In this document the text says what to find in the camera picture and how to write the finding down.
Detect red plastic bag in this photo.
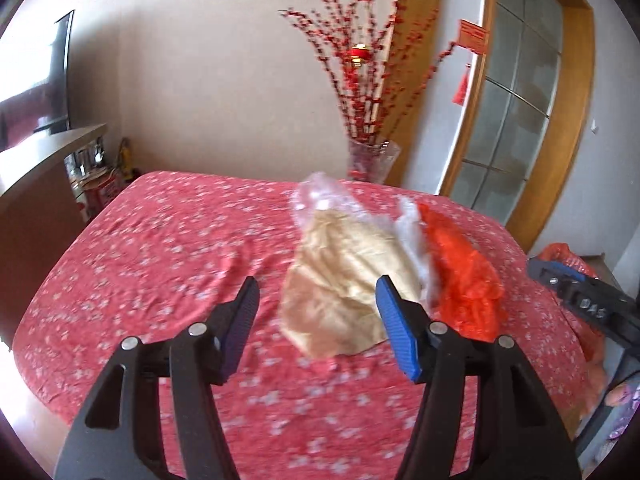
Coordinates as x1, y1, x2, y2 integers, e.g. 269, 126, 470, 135
419, 204, 506, 342

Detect brown paper bag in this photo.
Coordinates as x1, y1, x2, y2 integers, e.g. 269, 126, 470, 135
278, 207, 435, 360

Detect clear plastic bag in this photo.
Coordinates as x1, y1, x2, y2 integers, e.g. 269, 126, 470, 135
290, 172, 438, 311

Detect frosted glass door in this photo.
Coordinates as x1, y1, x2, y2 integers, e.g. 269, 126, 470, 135
439, 0, 596, 252

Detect red floral tablecloth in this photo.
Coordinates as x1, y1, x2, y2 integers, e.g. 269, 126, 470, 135
12, 169, 606, 480

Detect clear glass vase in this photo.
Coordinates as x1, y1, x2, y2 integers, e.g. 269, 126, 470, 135
347, 140, 401, 184

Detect brown TV cabinet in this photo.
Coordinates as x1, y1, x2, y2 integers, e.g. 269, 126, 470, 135
0, 124, 107, 344

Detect red hanging fu ornament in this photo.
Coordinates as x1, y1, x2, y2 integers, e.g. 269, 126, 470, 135
452, 20, 488, 106

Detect red berry branch bouquet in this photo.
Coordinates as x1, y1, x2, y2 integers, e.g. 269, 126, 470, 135
279, 0, 456, 147

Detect black television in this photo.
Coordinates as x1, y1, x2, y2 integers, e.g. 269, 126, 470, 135
1, 11, 75, 151

